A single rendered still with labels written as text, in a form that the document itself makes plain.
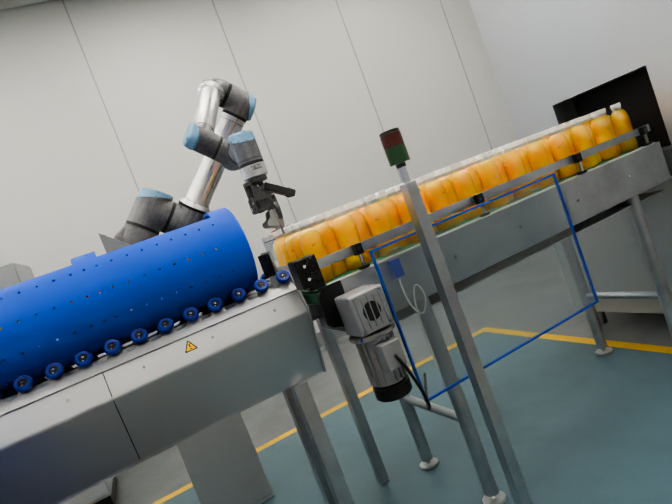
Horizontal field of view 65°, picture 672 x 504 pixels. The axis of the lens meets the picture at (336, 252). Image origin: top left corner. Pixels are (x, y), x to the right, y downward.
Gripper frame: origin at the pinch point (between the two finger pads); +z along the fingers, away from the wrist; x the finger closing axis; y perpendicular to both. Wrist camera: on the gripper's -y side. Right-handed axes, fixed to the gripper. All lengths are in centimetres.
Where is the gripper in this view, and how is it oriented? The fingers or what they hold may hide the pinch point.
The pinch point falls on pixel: (282, 230)
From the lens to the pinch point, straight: 187.2
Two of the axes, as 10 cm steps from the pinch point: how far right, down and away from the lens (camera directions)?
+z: 3.5, 9.3, 0.7
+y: -8.5, 3.5, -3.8
